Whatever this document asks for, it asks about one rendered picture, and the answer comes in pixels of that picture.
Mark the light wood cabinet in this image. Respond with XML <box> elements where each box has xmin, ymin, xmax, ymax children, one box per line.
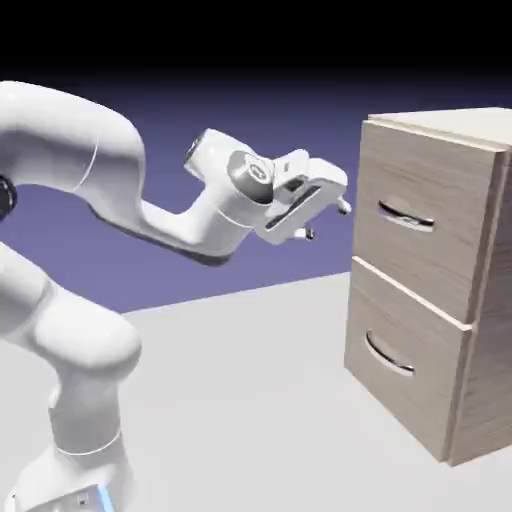
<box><xmin>343</xmin><ymin>106</ymin><xmax>512</xmax><ymax>468</ymax></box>

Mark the light wood cabinet door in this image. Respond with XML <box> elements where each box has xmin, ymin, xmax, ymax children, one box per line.
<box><xmin>352</xmin><ymin>120</ymin><xmax>506</xmax><ymax>324</ymax></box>
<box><xmin>343</xmin><ymin>257</ymin><xmax>473</xmax><ymax>463</ymax></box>

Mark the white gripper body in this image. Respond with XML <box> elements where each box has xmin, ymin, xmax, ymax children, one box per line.
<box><xmin>255</xmin><ymin>158</ymin><xmax>348</xmax><ymax>246</ymax></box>

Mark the curved silver door handle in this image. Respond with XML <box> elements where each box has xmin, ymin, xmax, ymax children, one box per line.
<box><xmin>364</xmin><ymin>330</ymin><xmax>416</xmax><ymax>376</ymax></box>
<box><xmin>377</xmin><ymin>199</ymin><xmax>436</xmax><ymax>233</ymax></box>

